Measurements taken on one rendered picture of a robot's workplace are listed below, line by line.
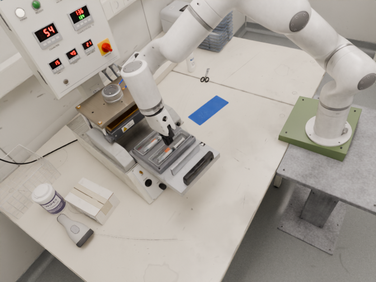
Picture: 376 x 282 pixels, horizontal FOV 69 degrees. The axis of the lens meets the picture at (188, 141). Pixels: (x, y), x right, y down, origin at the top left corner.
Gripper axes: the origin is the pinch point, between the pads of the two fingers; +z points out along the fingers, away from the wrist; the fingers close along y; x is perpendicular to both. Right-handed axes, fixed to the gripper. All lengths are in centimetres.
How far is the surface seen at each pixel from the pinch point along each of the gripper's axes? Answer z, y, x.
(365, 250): 119, -65, -55
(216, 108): 29, 20, -45
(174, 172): 7.0, -7.5, 7.0
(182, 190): 9.7, -13.8, 10.1
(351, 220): 117, -52, -68
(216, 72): 27, 40, -70
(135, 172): 12.0, 11.0, 14.1
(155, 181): 21.8, 8.2, 10.1
